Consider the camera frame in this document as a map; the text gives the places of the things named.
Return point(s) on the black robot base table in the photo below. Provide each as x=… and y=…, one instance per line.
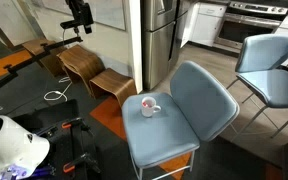
x=60, y=113

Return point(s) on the orange black bar clamp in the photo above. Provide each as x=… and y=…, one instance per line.
x=74, y=123
x=80, y=161

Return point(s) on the light blue padded chair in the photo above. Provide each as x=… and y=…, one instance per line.
x=267, y=66
x=197, y=96

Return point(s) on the white mug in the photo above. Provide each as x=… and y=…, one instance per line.
x=148, y=109

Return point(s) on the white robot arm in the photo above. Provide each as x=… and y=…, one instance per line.
x=10, y=143

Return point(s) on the stainless steel oven range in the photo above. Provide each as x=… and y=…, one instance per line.
x=247, y=26

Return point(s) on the curved walnut wooden stool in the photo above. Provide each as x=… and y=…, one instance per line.
x=37, y=46
x=114, y=83
x=80, y=63

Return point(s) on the stainless steel refrigerator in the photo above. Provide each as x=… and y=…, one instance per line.
x=157, y=43

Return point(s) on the framed whiteboard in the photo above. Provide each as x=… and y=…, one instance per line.
x=107, y=11

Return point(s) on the black camera on mount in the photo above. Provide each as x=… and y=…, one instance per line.
x=82, y=15

